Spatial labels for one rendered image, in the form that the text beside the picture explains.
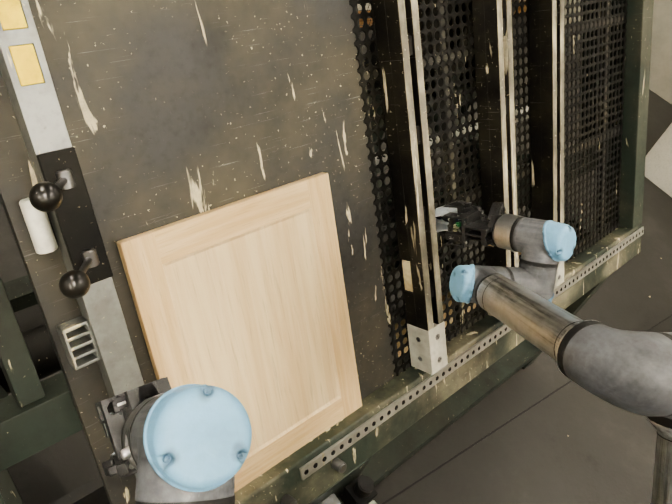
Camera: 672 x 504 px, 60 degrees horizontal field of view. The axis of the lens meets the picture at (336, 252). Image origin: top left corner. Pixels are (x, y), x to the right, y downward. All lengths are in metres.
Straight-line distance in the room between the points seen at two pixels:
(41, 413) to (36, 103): 0.49
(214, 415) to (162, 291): 0.59
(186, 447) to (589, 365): 0.60
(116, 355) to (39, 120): 0.37
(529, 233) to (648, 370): 0.45
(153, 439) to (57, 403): 0.65
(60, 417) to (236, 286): 0.36
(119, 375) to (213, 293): 0.21
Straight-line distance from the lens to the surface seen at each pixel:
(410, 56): 1.28
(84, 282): 0.82
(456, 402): 2.43
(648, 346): 0.89
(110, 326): 0.98
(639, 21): 2.25
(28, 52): 0.91
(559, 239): 1.20
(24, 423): 1.09
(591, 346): 0.89
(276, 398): 1.24
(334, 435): 1.35
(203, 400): 0.45
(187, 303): 1.06
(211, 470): 0.45
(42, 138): 0.91
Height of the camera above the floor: 2.08
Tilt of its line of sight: 44 degrees down
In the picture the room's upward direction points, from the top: 20 degrees clockwise
